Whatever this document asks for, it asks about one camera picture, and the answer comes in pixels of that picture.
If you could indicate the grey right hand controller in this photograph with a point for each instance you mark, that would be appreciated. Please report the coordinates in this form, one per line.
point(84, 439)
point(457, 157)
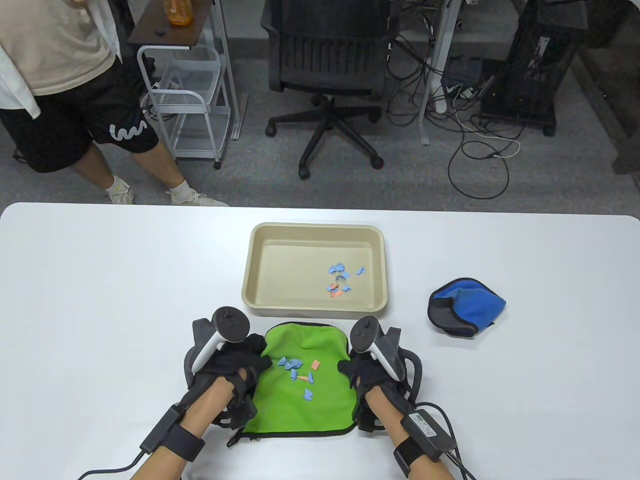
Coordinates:
point(365, 332)

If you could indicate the grey and blue hand towel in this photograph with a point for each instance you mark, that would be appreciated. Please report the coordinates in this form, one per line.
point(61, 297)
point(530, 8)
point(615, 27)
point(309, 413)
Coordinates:
point(475, 300)

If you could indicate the paper scraps from green cloth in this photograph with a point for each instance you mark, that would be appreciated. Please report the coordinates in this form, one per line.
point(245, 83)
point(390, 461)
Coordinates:
point(307, 395)

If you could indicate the white metal cart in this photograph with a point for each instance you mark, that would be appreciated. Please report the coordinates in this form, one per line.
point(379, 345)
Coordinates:
point(176, 93)

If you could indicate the black right wrist sensor box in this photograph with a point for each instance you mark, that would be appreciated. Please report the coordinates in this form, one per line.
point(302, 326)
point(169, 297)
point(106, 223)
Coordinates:
point(429, 434)

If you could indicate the person's right forearm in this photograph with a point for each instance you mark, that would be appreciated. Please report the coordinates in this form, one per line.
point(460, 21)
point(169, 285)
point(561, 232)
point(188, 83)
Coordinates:
point(390, 420)

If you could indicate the black glove module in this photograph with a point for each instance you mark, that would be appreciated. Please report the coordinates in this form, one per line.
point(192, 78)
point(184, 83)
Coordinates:
point(240, 412)
point(365, 417)

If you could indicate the black right glove module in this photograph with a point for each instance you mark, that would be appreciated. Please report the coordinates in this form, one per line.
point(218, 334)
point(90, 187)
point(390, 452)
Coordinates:
point(365, 417)

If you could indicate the brown wooden side table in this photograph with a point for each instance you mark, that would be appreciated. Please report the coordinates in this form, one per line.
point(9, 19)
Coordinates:
point(150, 27)

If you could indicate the beige plastic tray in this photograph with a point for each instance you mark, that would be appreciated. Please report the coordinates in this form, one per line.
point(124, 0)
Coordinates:
point(290, 270)

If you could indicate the black left glove module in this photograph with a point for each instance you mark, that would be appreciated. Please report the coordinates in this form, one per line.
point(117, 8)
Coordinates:
point(240, 412)

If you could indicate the grey left hand controller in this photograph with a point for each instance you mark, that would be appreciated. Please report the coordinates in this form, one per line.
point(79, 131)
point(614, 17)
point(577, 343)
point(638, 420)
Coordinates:
point(230, 322)

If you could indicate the white desk leg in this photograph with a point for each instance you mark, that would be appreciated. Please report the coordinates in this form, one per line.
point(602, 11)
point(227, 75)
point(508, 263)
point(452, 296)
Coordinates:
point(227, 65)
point(440, 50)

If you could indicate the black computer tower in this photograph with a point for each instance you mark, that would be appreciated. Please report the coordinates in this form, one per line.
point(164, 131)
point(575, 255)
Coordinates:
point(530, 65)

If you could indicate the paper scraps from grey cloth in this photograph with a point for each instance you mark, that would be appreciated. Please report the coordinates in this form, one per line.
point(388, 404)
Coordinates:
point(334, 270)

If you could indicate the orange bottle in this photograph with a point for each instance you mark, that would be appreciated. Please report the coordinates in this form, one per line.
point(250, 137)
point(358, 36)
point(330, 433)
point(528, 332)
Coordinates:
point(179, 12)

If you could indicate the black left wrist sensor box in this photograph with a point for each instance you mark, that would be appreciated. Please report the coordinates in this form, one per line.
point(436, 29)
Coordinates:
point(160, 430)

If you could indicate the black box under desk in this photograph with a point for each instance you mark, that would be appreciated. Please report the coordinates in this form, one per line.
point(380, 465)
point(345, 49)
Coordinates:
point(462, 70)

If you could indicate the grey hand controller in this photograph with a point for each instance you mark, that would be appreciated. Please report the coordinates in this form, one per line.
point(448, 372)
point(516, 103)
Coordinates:
point(365, 332)
point(230, 322)

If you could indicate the green hand towel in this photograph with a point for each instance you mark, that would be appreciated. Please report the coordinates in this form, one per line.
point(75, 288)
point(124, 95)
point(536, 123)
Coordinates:
point(300, 415)

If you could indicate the person's left forearm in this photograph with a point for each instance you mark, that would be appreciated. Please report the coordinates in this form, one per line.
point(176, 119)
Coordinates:
point(200, 415)

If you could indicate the person's right hand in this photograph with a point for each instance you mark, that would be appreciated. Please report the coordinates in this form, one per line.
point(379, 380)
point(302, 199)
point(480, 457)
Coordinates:
point(370, 375)

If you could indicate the black office chair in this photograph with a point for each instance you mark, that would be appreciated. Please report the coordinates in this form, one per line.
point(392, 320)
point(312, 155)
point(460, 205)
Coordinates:
point(330, 55)

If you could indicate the white sneaker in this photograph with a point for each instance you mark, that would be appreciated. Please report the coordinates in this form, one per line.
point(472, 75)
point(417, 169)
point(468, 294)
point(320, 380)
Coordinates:
point(121, 192)
point(197, 196)

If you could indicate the black wrist sensor box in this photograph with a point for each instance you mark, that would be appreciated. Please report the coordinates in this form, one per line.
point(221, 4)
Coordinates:
point(160, 430)
point(429, 434)

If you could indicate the person's left hand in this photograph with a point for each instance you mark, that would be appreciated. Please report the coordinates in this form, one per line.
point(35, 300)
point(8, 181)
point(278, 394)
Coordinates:
point(235, 362)

